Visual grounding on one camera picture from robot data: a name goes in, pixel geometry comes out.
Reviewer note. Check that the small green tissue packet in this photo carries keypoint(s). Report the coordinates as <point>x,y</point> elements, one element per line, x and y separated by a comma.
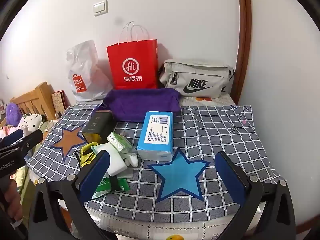
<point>117,141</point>

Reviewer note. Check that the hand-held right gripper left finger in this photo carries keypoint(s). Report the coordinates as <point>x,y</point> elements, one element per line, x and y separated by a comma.
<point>96,175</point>

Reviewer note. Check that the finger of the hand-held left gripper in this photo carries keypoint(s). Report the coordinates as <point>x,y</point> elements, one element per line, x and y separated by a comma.
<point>30,141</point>
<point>12,135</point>

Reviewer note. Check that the purple fabric basket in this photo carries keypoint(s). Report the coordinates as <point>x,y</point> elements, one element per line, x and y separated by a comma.
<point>130,105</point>

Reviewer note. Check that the patterned book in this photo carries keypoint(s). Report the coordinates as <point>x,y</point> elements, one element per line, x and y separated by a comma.
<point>58,101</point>

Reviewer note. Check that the dark green tin box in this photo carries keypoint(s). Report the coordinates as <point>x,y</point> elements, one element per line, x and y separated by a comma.
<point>96,125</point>

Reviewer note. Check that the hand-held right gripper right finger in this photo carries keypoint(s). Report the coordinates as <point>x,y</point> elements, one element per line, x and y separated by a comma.
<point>230,177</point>

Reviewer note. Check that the fruit printed tablecloth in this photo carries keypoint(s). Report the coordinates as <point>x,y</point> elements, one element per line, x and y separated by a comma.
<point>150,230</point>

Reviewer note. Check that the white plastic bag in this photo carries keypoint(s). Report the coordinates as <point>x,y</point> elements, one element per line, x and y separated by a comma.
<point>85,67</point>

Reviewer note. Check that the person's left hand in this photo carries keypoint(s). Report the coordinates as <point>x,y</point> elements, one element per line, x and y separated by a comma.
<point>15,200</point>

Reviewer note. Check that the blue tissue pack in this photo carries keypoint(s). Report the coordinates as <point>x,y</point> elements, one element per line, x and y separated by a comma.
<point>155,135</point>

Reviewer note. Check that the white light switch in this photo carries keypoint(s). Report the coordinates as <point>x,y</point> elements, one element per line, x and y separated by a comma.
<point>100,8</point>

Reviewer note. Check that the grey waist bag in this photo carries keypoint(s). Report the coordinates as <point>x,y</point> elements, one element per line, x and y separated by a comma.
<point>200,75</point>

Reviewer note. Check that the white flowered pillow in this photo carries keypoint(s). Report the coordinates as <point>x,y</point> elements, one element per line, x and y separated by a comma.
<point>30,121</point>

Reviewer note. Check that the yellow and black pouch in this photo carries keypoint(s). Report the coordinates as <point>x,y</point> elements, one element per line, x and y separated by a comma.
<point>86,155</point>

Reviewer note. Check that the grey checked star cloth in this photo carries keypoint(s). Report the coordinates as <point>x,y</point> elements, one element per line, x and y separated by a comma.
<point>225,135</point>

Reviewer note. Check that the white face mask packet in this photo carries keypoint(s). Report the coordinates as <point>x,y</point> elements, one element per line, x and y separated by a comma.
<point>116,162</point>

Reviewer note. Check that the brown wooden door frame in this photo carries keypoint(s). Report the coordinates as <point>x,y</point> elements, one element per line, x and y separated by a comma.
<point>243,42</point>

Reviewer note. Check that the red paper bag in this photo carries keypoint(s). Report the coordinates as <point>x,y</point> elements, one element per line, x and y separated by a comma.
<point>132,60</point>

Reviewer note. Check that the purple plush toy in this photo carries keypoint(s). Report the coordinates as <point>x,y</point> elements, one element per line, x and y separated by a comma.
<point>13,113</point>

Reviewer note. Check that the person's left forearm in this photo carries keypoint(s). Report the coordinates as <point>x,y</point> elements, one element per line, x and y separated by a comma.
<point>10,230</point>

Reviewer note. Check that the wooden headboard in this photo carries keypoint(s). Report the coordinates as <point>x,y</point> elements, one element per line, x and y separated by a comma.
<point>37,97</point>

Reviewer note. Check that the green wet wipe packet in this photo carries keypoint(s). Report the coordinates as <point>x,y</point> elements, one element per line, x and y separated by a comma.
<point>103,186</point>

